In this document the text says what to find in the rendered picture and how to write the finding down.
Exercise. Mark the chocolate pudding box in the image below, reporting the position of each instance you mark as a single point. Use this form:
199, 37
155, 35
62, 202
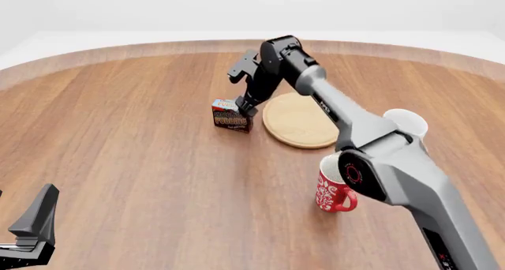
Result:
231, 122

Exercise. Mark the round wooden plate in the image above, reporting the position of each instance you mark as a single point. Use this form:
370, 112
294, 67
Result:
294, 122

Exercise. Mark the grey and black right robot arm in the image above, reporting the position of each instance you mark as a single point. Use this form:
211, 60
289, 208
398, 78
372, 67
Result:
378, 133

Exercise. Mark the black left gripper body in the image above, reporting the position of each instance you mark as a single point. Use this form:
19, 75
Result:
23, 253

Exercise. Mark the red mug with white pattern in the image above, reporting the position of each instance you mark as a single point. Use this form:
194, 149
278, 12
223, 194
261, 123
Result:
328, 193

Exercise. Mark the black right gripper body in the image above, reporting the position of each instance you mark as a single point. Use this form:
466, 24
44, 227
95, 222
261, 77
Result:
245, 102

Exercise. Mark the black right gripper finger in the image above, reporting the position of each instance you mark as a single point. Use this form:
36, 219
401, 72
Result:
251, 112

